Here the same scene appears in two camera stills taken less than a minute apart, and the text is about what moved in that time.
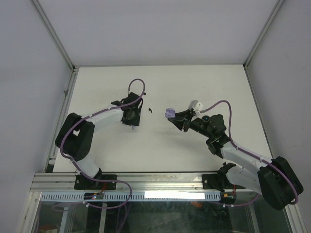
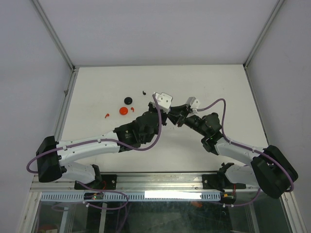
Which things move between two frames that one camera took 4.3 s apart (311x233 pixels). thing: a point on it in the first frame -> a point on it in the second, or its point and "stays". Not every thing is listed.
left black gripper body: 134,119 -> 164,118
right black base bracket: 212,181 stays
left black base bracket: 81,183 stays
